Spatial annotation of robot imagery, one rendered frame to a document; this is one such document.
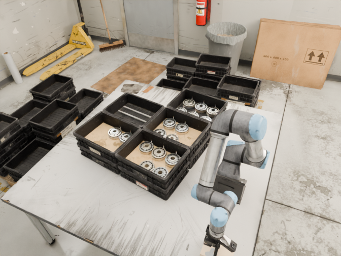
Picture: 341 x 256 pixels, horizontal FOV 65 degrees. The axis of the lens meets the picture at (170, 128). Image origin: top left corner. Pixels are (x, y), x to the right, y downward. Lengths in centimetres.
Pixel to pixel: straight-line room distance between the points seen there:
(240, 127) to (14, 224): 225
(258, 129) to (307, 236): 155
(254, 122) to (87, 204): 117
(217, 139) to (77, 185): 107
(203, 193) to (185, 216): 39
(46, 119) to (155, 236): 181
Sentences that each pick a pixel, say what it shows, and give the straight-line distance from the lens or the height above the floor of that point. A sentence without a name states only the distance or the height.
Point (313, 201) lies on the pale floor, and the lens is 287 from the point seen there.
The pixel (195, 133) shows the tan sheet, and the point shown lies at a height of 83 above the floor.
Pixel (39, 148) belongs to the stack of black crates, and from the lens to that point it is 304.
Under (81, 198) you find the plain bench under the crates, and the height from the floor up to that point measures 70.
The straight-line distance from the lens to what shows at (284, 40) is 423.
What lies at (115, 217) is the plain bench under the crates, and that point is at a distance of 176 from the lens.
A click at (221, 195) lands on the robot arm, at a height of 108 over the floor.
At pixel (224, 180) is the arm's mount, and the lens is 166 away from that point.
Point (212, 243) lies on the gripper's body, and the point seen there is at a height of 89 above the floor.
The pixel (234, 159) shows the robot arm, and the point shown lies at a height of 96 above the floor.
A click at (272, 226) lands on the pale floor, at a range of 259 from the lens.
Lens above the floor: 218
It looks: 41 degrees down
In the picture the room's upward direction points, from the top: 3 degrees counter-clockwise
